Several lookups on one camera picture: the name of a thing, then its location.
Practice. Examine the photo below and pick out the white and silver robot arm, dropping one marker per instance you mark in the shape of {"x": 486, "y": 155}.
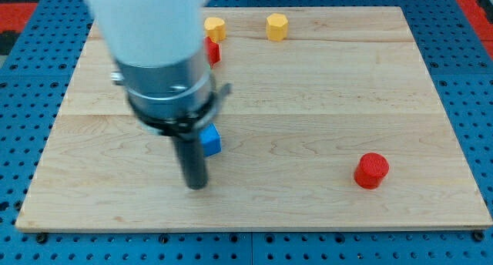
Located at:
{"x": 158, "y": 48}

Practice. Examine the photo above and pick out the red block behind arm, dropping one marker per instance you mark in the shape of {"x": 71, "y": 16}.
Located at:
{"x": 212, "y": 51}

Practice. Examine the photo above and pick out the blue cube block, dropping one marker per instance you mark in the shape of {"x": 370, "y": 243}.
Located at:
{"x": 210, "y": 140}

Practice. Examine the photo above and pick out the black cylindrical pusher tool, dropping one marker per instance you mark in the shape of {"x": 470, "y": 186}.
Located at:
{"x": 189, "y": 151}

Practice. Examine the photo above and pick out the light wooden board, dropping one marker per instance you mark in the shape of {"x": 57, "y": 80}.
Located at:
{"x": 302, "y": 112}

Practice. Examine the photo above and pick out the yellow block left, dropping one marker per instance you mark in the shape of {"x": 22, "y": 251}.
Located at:
{"x": 215, "y": 28}

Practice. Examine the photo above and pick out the yellow hexagon block right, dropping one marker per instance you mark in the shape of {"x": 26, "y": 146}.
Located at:
{"x": 276, "y": 27}

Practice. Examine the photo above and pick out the red cylinder block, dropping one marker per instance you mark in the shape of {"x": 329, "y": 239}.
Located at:
{"x": 371, "y": 171}

